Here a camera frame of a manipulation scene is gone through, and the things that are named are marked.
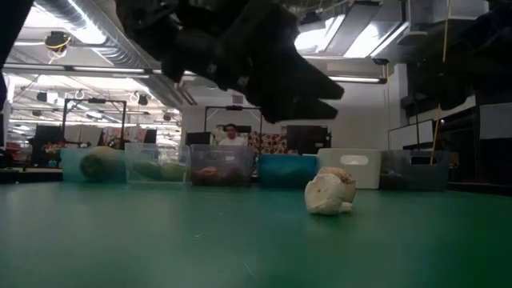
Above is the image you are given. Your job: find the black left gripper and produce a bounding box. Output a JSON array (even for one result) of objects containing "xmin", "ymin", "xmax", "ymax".
[{"xmin": 159, "ymin": 0, "xmax": 345, "ymax": 124}]

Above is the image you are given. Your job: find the pink red pepper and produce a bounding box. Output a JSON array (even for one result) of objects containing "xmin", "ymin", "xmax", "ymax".
[{"xmin": 191, "ymin": 166, "xmax": 222, "ymax": 186}]

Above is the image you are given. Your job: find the dark green cucumber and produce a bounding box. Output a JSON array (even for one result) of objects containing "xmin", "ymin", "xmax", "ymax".
[{"xmin": 133, "ymin": 159, "xmax": 166, "ymax": 182}]

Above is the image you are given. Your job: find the floral patterned panel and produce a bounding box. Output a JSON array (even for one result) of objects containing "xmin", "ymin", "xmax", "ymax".
[{"xmin": 248, "ymin": 133, "xmax": 288, "ymax": 155}]

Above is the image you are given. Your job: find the whiteboard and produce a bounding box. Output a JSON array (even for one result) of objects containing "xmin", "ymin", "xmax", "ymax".
[{"xmin": 386, "ymin": 118, "xmax": 436, "ymax": 151}]

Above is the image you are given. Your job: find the person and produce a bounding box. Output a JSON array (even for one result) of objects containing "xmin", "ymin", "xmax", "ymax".
[{"xmin": 218, "ymin": 122, "xmax": 248, "ymax": 147}]

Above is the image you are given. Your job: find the grey translucent plastic bin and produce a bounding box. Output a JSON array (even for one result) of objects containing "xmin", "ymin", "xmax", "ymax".
[{"xmin": 189, "ymin": 143, "xmax": 257, "ymax": 187}]

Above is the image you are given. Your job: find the blue plastic bin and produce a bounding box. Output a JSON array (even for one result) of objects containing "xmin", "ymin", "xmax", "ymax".
[{"xmin": 257, "ymin": 154, "xmax": 321, "ymax": 189}]

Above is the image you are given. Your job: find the dark grey plastic bin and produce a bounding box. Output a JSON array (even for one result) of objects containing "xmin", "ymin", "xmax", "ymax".
[{"xmin": 378, "ymin": 150, "xmax": 451, "ymax": 191}]

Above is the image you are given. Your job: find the beige garlic bulb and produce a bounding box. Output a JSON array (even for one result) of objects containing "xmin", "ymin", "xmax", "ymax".
[{"xmin": 318, "ymin": 166, "xmax": 357, "ymax": 203}]

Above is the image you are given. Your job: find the small black monitor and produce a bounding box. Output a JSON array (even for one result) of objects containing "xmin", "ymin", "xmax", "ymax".
[{"xmin": 184, "ymin": 131, "xmax": 213, "ymax": 146}]

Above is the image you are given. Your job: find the front white garlic bulb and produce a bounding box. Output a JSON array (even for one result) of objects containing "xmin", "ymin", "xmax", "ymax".
[{"xmin": 303, "ymin": 172, "xmax": 356, "ymax": 217}]

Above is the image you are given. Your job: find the white plastic bin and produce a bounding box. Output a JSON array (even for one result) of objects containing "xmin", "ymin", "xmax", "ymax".
[{"xmin": 318, "ymin": 147, "xmax": 383, "ymax": 190}]

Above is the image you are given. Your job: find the clear plastic bin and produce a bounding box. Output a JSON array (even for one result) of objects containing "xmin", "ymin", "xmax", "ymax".
[{"xmin": 124, "ymin": 142, "xmax": 191, "ymax": 184}]

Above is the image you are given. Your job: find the green table mat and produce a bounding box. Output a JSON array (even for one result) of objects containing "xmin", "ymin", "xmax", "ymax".
[{"xmin": 0, "ymin": 182, "xmax": 512, "ymax": 288}]

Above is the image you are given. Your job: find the teal green plastic bin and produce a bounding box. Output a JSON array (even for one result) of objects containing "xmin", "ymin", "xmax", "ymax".
[{"xmin": 60, "ymin": 147, "xmax": 129, "ymax": 184}]

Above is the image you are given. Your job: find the round ceiling-hung device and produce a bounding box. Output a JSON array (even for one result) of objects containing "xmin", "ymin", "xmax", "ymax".
[{"xmin": 42, "ymin": 30, "xmax": 72, "ymax": 54}]

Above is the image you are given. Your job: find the yellow cable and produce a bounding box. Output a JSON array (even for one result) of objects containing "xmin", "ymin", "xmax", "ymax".
[{"xmin": 430, "ymin": 0, "xmax": 451, "ymax": 166}]

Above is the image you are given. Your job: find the black rig frame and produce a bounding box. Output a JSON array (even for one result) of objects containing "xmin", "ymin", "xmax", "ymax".
[{"xmin": 203, "ymin": 105, "xmax": 264, "ymax": 135}]

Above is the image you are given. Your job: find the silver air duct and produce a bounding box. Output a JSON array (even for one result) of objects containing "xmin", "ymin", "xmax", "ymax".
[{"xmin": 34, "ymin": 0, "xmax": 199, "ymax": 108}]

